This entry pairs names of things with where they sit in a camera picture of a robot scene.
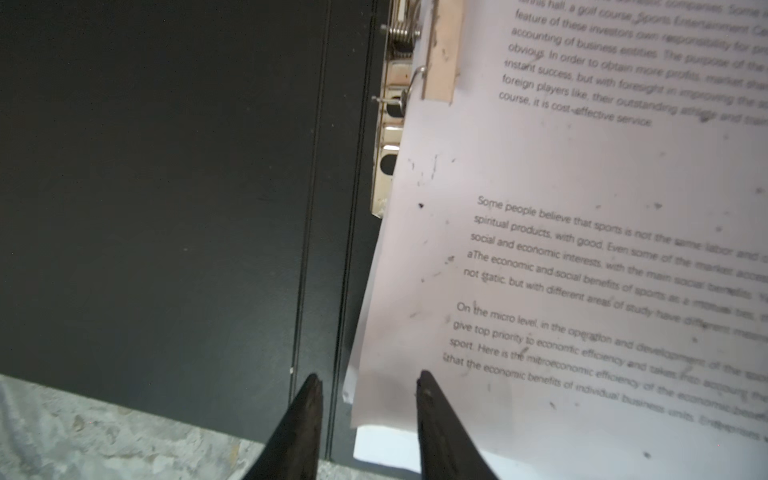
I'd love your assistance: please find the metal folder clip mechanism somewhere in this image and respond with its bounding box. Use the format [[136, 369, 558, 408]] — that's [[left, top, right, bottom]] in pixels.
[[369, 0, 466, 218]]

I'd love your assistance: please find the white folder black inside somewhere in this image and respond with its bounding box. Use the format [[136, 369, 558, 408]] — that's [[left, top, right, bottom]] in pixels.
[[1, 1, 389, 479]]

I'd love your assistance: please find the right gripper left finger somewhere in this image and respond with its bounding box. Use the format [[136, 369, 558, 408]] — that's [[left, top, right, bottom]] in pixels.
[[243, 374, 324, 480]]

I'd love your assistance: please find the printed paper sheet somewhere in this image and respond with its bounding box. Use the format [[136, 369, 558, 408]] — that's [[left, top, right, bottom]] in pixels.
[[351, 1, 767, 479], [342, 244, 420, 473]]

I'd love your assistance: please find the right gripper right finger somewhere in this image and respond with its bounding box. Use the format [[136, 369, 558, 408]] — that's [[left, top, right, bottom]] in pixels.
[[415, 370, 498, 480]]

